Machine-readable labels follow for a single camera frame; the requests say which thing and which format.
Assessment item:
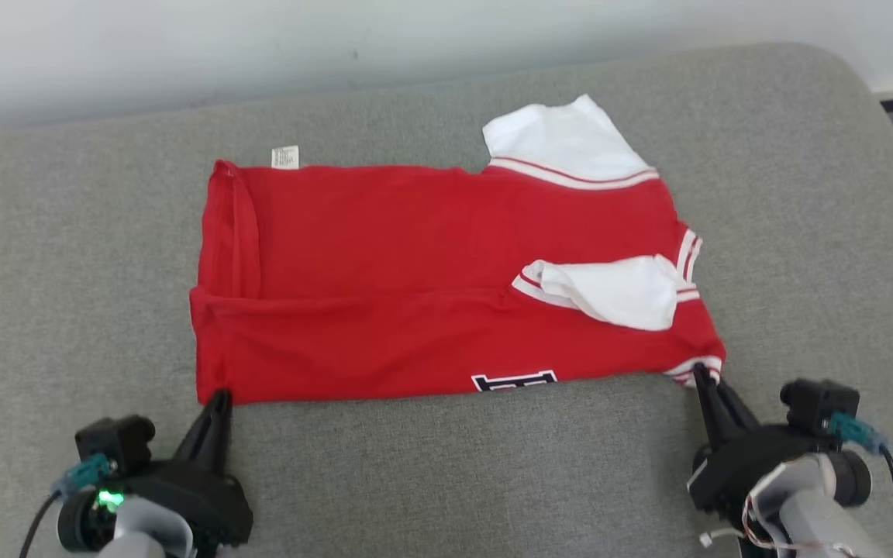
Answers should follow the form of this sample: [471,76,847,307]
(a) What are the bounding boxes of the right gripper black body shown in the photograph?
[687,425,836,534]

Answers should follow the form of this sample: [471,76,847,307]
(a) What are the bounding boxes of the red jersey with black lettering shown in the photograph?
[189,95,726,405]

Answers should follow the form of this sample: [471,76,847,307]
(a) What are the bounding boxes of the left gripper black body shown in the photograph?
[125,461,253,556]

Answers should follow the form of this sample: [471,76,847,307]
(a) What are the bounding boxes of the left black cable teal plug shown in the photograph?
[19,456,114,558]

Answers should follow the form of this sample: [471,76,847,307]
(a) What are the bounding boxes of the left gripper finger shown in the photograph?
[174,398,215,469]
[201,389,233,476]

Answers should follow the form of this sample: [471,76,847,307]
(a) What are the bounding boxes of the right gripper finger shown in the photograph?
[720,384,763,435]
[691,362,751,451]

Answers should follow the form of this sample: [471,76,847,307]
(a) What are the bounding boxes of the thin red white wire bundle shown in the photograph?
[698,494,854,558]

